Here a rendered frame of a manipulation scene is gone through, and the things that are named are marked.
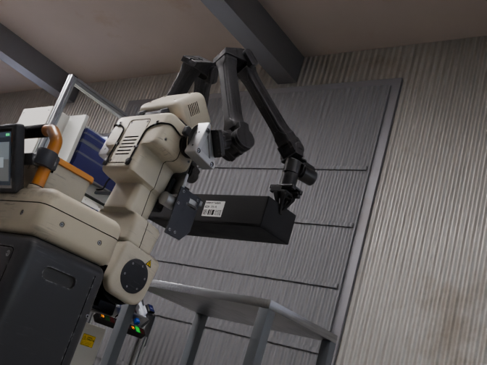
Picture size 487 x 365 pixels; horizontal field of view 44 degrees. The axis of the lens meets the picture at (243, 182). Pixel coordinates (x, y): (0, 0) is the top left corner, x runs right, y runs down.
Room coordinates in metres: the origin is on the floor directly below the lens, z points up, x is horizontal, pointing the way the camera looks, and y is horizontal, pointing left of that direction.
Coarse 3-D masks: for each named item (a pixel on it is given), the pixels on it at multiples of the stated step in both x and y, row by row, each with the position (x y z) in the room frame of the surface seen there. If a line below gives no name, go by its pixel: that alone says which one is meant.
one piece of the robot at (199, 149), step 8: (200, 128) 1.72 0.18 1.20; (208, 128) 1.71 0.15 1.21; (200, 136) 1.71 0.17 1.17; (208, 136) 1.72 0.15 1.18; (192, 144) 1.71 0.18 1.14; (200, 144) 1.70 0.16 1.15; (208, 144) 1.73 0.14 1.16; (192, 152) 1.71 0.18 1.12; (200, 152) 1.71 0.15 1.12; (208, 152) 1.74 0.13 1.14; (200, 160) 1.74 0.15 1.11; (208, 160) 1.74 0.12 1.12; (208, 168) 1.77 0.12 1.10
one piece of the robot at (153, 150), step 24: (120, 120) 1.90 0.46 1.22; (144, 120) 1.81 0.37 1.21; (168, 120) 1.74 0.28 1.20; (120, 144) 1.84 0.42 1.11; (144, 144) 1.76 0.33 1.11; (168, 144) 1.75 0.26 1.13; (120, 168) 1.79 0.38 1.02; (144, 168) 1.79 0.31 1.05; (168, 168) 1.85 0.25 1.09; (120, 192) 1.85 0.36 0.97; (144, 192) 1.82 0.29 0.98; (168, 192) 1.88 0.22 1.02; (120, 216) 1.83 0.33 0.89; (144, 216) 1.85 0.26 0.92; (120, 240) 1.80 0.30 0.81; (144, 240) 1.82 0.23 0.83; (120, 264) 1.78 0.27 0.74; (144, 264) 1.84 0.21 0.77; (120, 288) 1.80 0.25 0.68; (144, 288) 1.87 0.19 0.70
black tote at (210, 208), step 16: (208, 208) 2.09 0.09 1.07; (224, 208) 2.04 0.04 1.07; (240, 208) 1.99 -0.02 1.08; (256, 208) 1.94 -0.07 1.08; (272, 208) 1.94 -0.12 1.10; (160, 224) 2.33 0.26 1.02; (208, 224) 2.09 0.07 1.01; (224, 224) 2.03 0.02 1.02; (240, 224) 1.97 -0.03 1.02; (256, 224) 1.93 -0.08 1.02; (272, 224) 1.96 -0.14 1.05; (288, 224) 2.02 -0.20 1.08; (256, 240) 2.12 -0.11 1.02; (272, 240) 2.04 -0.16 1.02; (288, 240) 2.04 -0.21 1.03
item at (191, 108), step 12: (168, 96) 1.92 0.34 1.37; (180, 96) 1.84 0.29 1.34; (192, 96) 1.83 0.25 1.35; (144, 108) 1.90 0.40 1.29; (156, 108) 1.86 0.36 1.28; (168, 108) 1.81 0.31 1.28; (180, 108) 1.80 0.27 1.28; (192, 108) 1.83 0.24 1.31; (204, 108) 1.86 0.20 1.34; (192, 120) 1.84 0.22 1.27; (204, 120) 1.88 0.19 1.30
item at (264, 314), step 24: (168, 288) 2.26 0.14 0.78; (192, 288) 2.17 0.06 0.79; (120, 312) 2.40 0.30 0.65; (216, 312) 2.47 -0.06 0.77; (240, 312) 2.24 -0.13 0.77; (264, 312) 1.94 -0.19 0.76; (288, 312) 2.01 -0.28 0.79; (120, 336) 2.39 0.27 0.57; (192, 336) 2.69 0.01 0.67; (264, 336) 1.94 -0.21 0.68; (312, 336) 2.25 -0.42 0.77; (336, 336) 2.25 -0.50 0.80; (192, 360) 2.70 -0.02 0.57
